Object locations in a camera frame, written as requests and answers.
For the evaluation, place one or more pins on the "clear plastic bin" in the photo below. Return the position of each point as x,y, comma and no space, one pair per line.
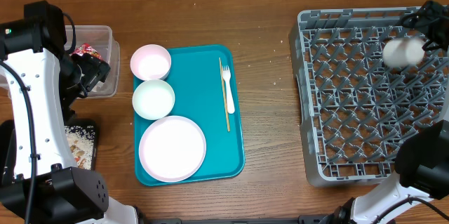
98,40

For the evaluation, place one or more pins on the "rice and peanuts pile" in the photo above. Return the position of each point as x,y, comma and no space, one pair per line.
81,143

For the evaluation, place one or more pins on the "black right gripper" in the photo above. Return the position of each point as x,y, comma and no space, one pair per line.
427,18

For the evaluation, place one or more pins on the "black waste tray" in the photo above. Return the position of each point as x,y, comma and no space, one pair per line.
7,128

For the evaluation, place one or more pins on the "large white plate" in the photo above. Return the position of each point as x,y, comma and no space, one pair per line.
172,149

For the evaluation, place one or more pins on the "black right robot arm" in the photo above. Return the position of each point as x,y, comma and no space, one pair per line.
421,166

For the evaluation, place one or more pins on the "wooden chopstick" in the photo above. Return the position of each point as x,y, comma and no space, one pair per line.
224,95

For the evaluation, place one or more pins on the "white plastic fork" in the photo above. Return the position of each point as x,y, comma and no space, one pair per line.
230,101

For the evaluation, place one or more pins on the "teal plastic tray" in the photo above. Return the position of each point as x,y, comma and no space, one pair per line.
195,78

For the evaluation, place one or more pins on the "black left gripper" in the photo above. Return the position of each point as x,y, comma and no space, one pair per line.
98,70

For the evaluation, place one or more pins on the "pink bowl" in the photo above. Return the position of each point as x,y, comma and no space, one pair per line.
151,62

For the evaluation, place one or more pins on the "red snack wrapper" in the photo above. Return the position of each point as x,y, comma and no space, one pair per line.
86,48

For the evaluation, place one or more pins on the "white paper cup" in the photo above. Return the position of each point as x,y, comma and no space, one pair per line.
403,52

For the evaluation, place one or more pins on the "green-white bowl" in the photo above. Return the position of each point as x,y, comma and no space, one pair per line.
153,99

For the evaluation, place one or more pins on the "grey dishwasher rack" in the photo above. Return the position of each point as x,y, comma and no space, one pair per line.
356,112

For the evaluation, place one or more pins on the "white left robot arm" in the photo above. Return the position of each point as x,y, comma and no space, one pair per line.
40,179

